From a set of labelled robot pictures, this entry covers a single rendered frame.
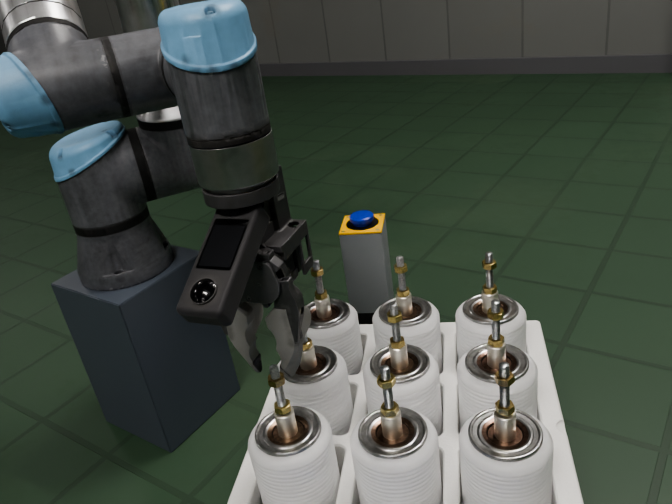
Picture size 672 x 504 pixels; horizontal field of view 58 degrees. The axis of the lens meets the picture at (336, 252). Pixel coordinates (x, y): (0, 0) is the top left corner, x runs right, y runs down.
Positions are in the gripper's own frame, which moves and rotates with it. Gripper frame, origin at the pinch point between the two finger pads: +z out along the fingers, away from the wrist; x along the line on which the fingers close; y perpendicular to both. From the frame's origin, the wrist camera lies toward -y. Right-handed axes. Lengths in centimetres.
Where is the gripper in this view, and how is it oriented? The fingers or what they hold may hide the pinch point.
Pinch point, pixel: (270, 367)
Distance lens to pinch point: 64.6
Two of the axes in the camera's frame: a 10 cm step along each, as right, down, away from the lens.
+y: 3.5, -4.7, 8.1
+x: -9.3, -0.5, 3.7
